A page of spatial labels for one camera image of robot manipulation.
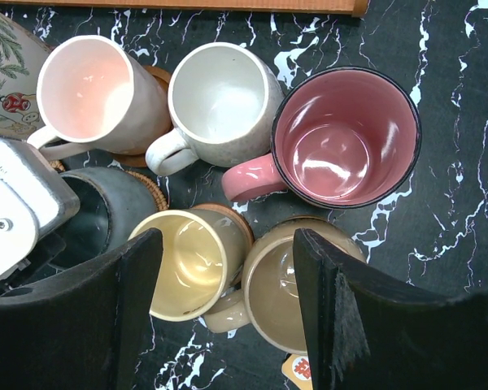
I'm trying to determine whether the woven rattan coaster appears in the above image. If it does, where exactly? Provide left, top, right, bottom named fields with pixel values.
left=49, top=160, right=169, bottom=211

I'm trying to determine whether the smooth brown wooden coaster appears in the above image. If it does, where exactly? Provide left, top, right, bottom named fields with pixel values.
left=190, top=202, right=255, bottom=285

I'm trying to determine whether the grey blue mug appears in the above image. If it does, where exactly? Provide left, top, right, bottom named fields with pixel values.
left=50, top=167, right=158, bottom=270

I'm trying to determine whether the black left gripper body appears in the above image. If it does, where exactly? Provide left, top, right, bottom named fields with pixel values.
left=0, top=232, right=66, bottom=296

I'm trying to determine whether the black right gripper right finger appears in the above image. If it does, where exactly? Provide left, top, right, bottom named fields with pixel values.
left=293, top=228, right=488, bottom=389

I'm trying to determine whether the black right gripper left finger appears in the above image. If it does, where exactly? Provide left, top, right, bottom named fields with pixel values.
left=0, top=228, right=163, bottom=389

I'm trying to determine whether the orange wooden rack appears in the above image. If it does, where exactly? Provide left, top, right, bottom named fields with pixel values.
left=0, top=0, right=369, bottom=17

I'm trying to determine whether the white speckled mug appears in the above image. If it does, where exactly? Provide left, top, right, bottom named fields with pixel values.
left=146, top=42, right=284, bottom=176

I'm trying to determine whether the pink mug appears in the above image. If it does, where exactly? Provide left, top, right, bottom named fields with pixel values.
left=28, top=35, right=172, bottom=160

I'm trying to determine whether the maroon speckled mug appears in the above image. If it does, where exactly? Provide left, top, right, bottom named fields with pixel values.
left=221, top=66, right=422, bottom=209

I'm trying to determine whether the green floral mug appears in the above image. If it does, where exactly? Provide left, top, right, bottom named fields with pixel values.
left=0, top=13, right=50, bottom=140

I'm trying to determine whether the yellow mug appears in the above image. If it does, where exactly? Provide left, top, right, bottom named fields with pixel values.
left=130, top=207, right=229, bottom=322

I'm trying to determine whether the beige brown mug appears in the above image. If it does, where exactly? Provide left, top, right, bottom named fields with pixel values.
left=204, top=216, right=366, bottom=355

